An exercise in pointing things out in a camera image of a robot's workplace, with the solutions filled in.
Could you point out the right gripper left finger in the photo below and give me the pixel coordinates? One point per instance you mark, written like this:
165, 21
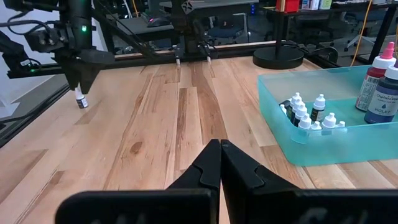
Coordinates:
186, 205

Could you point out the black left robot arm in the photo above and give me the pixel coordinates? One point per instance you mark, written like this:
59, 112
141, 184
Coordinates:
79, 18

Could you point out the black computer mouse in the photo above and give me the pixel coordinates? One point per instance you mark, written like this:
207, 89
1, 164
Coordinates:
158, 22

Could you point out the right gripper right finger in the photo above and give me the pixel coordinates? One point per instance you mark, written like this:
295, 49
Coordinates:
267, 205

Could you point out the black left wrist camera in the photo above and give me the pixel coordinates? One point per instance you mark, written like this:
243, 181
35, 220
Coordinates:
43, 39

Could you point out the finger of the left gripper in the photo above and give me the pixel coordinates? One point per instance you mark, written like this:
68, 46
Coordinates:
88, 74
73, 74

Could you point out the white globe lamp black stand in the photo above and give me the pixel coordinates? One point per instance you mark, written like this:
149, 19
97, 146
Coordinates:
278, 59

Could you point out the grey desk panel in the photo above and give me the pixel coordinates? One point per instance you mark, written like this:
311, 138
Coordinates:
133, 28

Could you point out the small blue dropper bottle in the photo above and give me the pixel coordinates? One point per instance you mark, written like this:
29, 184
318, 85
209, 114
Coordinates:
340, 124

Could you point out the red box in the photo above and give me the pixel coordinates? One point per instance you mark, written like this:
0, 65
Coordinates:
287, 5

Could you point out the black shelf table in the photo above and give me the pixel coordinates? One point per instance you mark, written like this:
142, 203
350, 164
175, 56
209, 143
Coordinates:
326, 10

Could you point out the teal translucent plastic bin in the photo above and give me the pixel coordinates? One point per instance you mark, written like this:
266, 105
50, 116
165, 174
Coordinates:
326, 149

